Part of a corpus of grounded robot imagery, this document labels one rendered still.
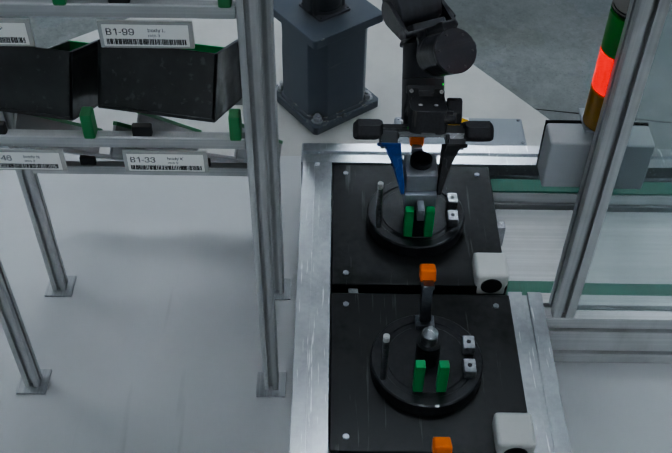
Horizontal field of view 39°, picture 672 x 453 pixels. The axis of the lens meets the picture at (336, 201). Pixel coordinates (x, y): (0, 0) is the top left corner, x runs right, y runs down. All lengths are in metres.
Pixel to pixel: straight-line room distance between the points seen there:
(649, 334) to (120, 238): 0.80
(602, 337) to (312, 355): 0.40
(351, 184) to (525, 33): 2.16
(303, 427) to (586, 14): 2.71
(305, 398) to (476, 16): 2.54
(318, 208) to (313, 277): 0.14
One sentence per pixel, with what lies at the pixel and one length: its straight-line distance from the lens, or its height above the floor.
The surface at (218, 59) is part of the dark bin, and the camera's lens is 0.99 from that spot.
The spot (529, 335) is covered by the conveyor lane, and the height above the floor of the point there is 0.95.
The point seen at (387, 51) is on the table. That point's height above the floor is 0.86.
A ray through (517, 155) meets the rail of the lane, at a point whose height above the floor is 0.96.
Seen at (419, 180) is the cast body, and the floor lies 1.08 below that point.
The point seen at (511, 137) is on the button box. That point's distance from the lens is 1.54.
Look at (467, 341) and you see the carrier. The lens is 1.19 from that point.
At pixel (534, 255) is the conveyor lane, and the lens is 1.42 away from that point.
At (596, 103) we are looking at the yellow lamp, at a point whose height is 1.30.
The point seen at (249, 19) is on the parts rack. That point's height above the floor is 1.46.
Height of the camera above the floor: 1.95
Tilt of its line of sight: 45 degrees down
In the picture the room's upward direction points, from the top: 1 degrees clockwise
